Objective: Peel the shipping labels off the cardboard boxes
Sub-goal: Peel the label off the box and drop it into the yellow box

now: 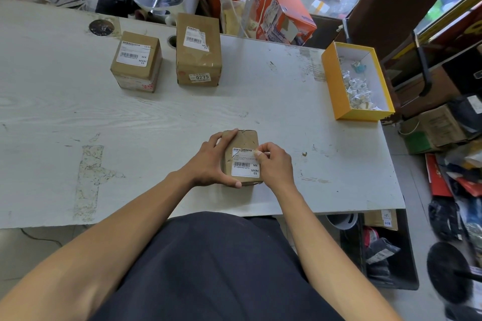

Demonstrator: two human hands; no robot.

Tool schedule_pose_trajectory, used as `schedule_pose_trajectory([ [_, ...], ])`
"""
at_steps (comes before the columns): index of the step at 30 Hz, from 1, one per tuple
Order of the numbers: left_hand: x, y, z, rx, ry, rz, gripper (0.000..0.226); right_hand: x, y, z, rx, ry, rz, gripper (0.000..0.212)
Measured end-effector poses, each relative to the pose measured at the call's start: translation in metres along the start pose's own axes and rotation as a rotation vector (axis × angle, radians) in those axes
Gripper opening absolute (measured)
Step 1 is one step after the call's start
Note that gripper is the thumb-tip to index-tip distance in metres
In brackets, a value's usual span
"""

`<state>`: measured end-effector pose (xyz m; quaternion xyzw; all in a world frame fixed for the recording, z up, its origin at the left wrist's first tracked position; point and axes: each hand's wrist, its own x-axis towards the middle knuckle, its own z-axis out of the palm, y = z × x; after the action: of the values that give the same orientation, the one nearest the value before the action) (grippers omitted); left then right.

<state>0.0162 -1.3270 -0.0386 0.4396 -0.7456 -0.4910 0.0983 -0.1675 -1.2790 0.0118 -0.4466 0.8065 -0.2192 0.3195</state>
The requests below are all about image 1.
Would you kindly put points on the person's right hand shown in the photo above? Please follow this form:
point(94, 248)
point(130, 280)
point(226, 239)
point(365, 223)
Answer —
point(276, 169)

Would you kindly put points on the person's left hand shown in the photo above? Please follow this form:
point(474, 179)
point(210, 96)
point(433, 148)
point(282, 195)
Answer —
point(205, 168)

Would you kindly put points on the small white label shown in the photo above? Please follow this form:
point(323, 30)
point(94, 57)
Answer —
point(199, 77)

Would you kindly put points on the tall cardboard box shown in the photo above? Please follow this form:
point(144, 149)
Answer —
point(197, 64)

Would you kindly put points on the labelled brown cardboard box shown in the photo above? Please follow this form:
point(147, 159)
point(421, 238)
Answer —
point(372, 218)

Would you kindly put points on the pile of torn label scraps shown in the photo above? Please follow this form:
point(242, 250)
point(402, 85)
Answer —
point(359, 89)

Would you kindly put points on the small cube brown parcel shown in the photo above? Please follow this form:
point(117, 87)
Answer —
point(125, 75)

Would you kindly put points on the person's left forearm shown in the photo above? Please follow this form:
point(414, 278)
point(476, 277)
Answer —
point(98, 241)

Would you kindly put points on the person's right forearm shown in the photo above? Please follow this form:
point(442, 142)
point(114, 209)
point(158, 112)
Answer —
point(331, 260)

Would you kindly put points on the yellow tray with label scraps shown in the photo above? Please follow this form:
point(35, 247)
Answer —
point(337, 89)

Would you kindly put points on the white bucket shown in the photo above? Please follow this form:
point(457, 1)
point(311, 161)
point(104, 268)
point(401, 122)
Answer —
point(342, 220)

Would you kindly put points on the dark navy shirt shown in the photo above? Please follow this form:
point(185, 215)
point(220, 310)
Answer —
point(214, 272)

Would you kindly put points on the beige plastic packet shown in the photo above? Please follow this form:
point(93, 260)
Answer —
point(231, 18)

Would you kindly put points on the red folder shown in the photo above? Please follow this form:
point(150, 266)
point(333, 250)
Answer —
point(437, 178)

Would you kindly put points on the black plastic crate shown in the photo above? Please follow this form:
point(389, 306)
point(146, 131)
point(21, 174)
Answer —
point(407, 262)

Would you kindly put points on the orange printed carton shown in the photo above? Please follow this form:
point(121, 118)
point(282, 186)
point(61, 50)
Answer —
point(297, 6)

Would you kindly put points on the black round grommet cover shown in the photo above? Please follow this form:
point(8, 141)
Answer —
point(101, 27)

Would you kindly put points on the black round stool base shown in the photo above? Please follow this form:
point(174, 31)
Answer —
point(447, 272)

